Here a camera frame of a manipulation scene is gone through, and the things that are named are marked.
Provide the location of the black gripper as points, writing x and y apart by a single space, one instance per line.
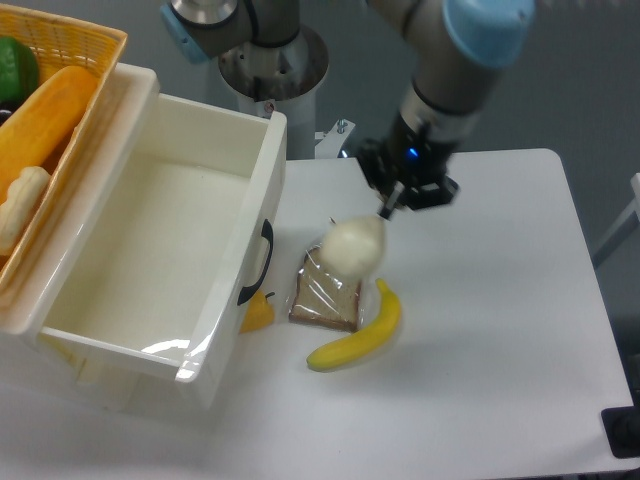
408 169

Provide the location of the pale white pear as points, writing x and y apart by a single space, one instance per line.
354 248

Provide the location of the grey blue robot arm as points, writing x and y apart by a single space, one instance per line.
462 47

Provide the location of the white upper drawer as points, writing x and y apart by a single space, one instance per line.
156 285

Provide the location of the white drawer cabinet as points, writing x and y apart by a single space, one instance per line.
131 102

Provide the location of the bagged brown bread slice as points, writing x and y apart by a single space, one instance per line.
323 300

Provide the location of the yellow banana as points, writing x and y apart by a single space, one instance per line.
374 335

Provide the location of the small yellow bell pepper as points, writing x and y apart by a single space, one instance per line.
260 313

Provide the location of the black device at table edge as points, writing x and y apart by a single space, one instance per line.
622 431

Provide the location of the orange baguette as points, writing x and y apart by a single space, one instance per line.
48 116

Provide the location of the yellow woven plastic basket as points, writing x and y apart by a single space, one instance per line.
72 61

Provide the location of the green bell pepper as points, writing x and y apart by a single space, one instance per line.
15 70

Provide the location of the dark purple fruit in basket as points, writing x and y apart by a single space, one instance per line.
5 114

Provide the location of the white table clamp bracket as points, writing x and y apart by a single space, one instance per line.
332 143

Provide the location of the black drawer handle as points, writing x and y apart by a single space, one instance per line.
247 292

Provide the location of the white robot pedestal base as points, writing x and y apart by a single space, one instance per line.
282 79

